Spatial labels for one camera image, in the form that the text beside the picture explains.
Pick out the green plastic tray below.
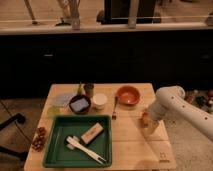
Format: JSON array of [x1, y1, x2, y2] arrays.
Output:
[[43, 115, 112, 168]]

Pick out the red yellow apple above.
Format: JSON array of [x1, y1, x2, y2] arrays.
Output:
[[141, 112, 148, 126]]

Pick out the dark green cup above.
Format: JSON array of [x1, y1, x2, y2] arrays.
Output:
[[83, 83, 94, 98]]

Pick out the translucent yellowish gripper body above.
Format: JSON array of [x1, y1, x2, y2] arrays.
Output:
[[142, 112, 159, 134]]

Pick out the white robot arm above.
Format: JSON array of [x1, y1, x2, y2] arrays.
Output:
[[145, 86, 213, 142]]

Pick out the dark bowl with blue sponge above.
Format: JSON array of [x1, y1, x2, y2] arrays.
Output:
[[69, 95, 91, 114]]

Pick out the wooden folding table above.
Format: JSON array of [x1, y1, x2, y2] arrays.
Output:
[[24, 83, 176, 171]]

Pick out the orange bowl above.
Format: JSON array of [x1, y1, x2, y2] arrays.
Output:
[[116, 86, 140, 105]]

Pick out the white cup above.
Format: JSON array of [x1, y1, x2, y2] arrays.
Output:
[[92, 93, 108, 110]]

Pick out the yellow green pear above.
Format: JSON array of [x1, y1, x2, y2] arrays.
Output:
[[77, 82, 83, 95]]

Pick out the wooden block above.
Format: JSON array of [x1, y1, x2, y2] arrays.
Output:
[[81, 123, 103, 144]]

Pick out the white plastic fork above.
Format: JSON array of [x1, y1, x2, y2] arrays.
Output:
[[66, 136, 106, 165]]

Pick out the metal fork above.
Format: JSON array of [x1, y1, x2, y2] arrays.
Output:
[[112, 96, 118, 120]]

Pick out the red grape bunch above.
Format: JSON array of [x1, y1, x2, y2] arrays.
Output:
[[32, 127, 46, 152]]

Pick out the black chair leg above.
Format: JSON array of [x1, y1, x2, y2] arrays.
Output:
[[0, 113, 26, 131]]

